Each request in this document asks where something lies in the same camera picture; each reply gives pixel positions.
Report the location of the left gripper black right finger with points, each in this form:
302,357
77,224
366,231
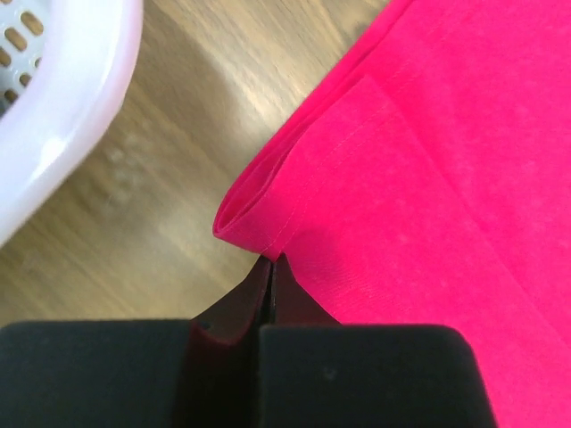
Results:
314,372

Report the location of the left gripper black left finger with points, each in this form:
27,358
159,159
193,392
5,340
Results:
137,373

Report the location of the pink t shirt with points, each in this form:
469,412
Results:
426,180

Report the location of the white plastic laundry basket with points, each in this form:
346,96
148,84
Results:
67,74

